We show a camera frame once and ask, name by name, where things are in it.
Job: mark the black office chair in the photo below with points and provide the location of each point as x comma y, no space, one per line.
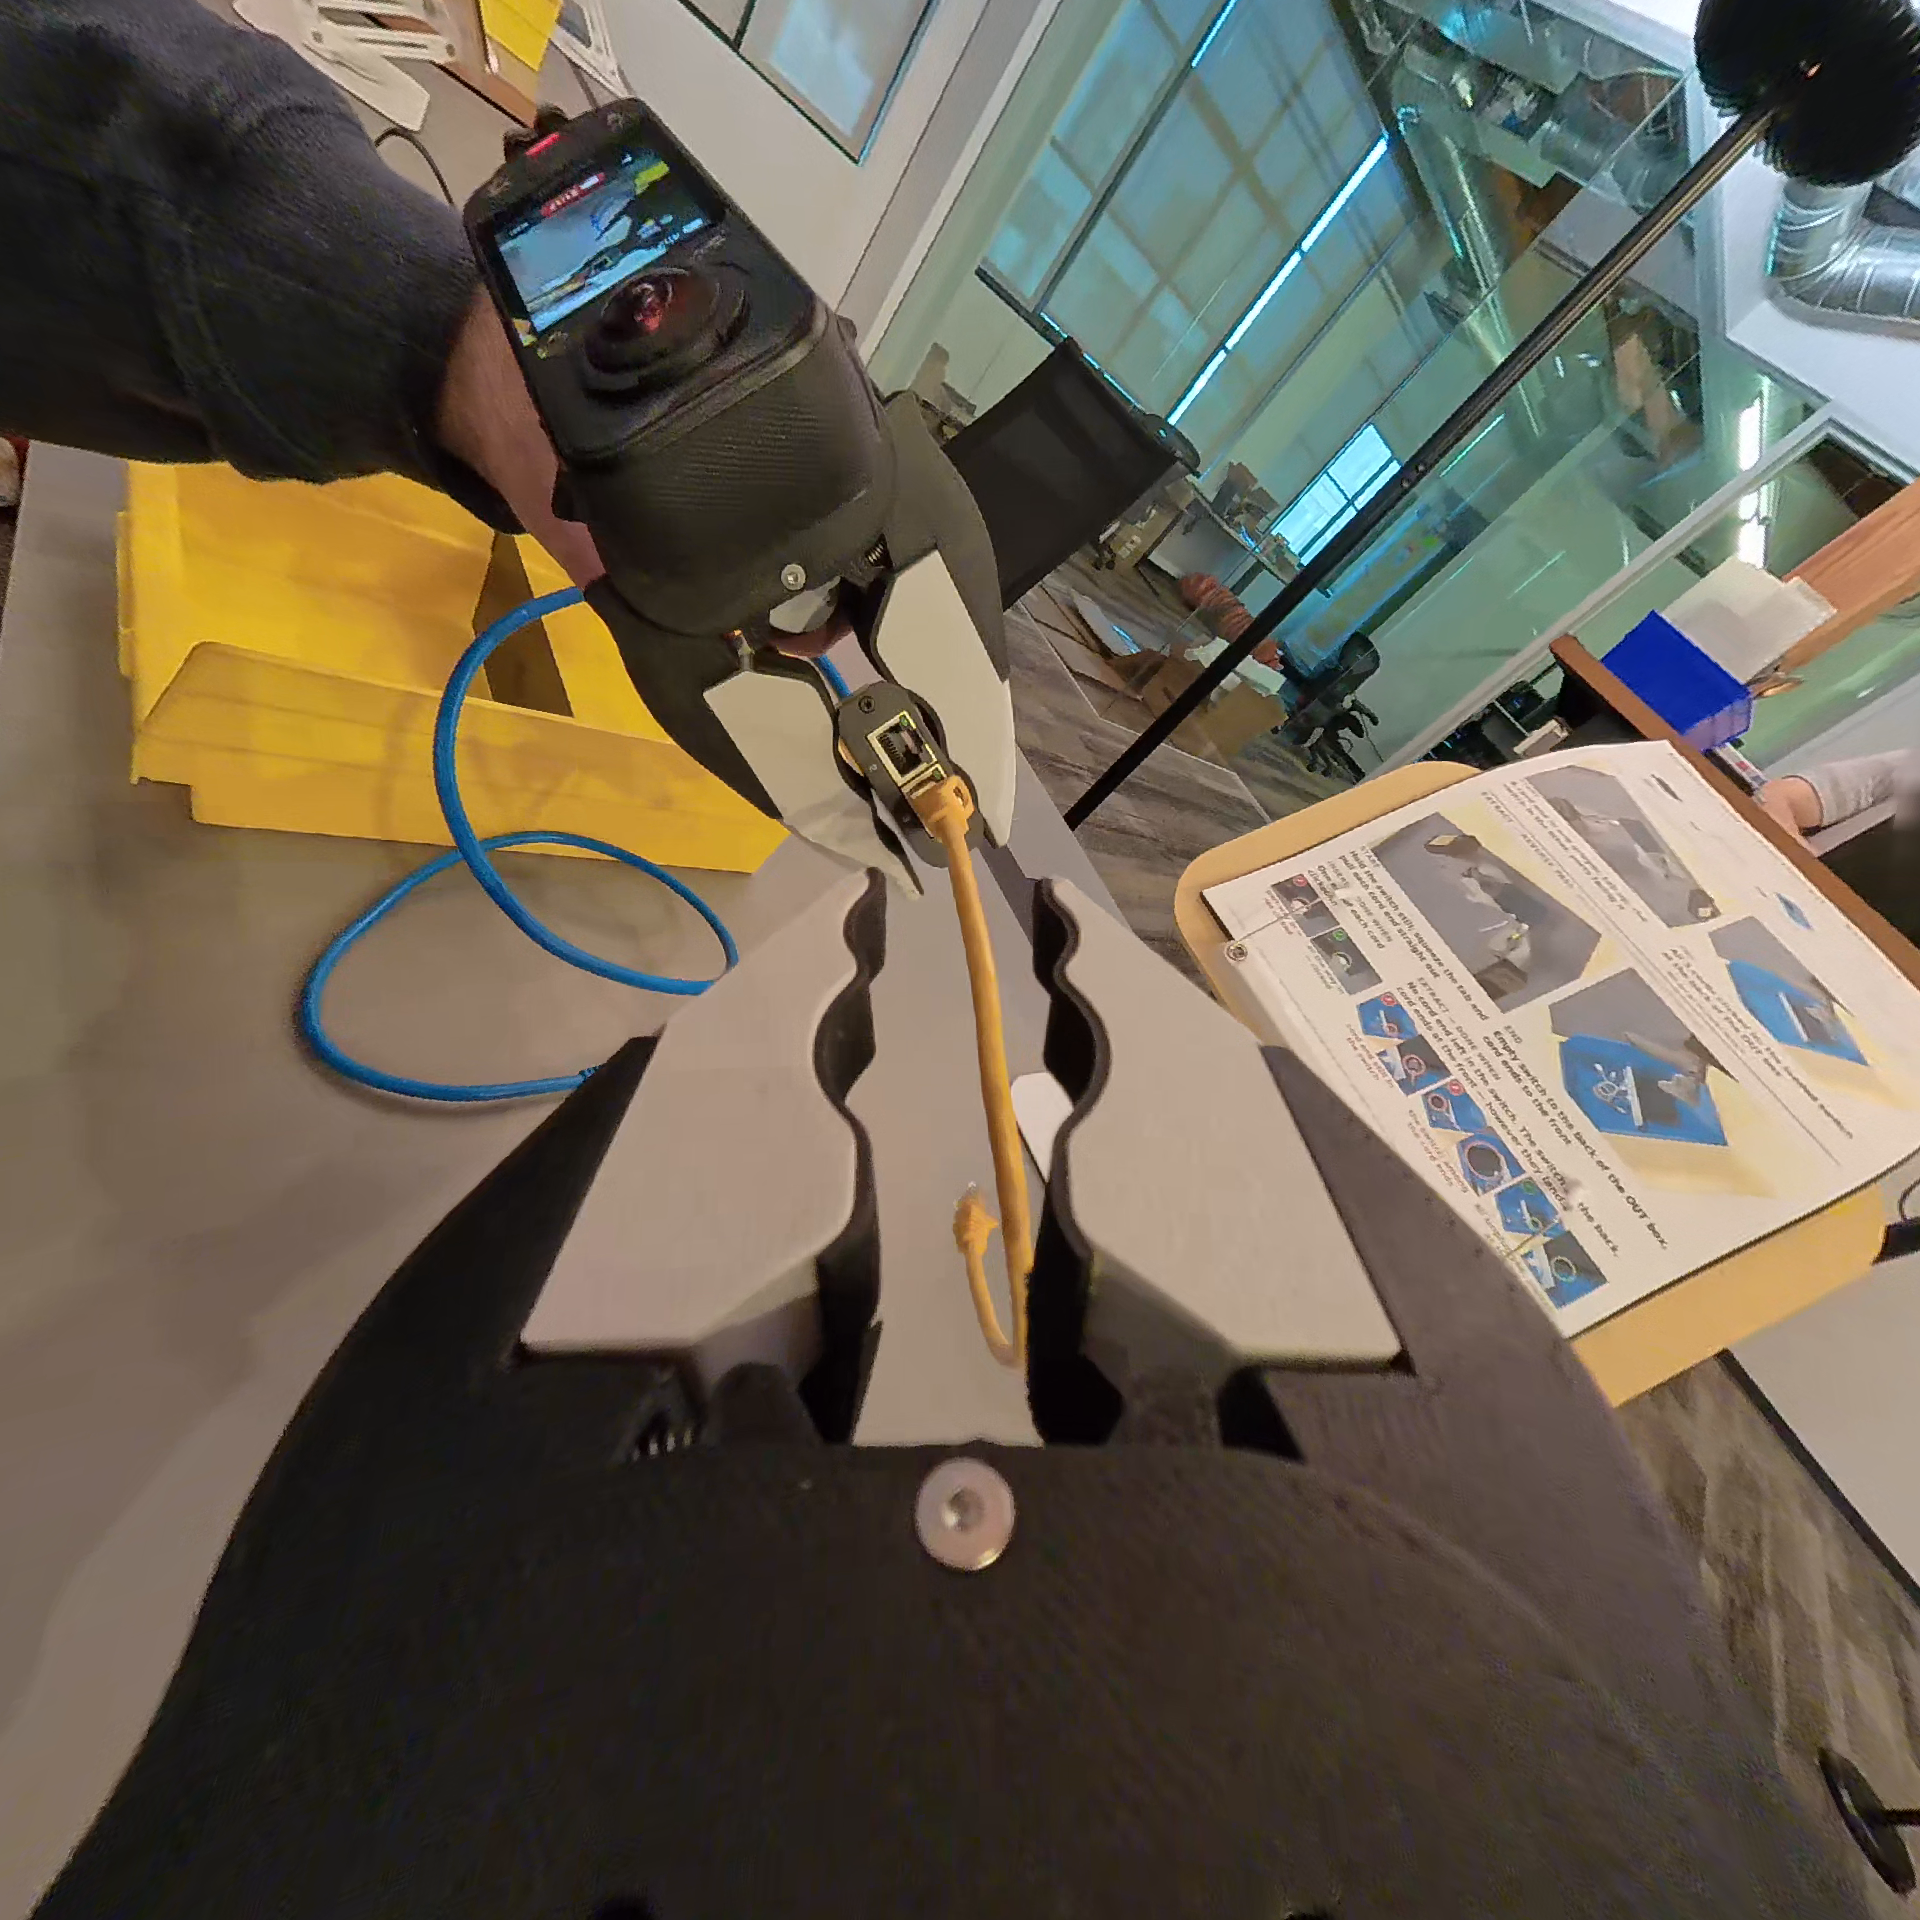
1065,465

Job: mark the light wooden side table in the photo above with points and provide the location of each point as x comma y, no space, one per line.
1694,1336

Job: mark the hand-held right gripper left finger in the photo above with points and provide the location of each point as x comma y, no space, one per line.
704,1184

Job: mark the person's left hand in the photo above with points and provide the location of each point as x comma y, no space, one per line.
503,435

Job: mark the printed instruction sheet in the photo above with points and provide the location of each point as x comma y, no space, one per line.
1576,1020

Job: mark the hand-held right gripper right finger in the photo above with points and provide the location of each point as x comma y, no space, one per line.
1214,1201

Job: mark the silver ventilation duct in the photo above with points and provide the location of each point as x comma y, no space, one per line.
1846,264

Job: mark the blue plastic bin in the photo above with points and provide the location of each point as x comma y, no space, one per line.
1675,676

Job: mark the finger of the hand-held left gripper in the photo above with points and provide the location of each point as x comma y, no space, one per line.
961,676
773,744

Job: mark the black ethernet splitter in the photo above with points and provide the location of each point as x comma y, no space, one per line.
886,734

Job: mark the fuzzy microphone on black pole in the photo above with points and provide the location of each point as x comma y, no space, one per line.
1816,77

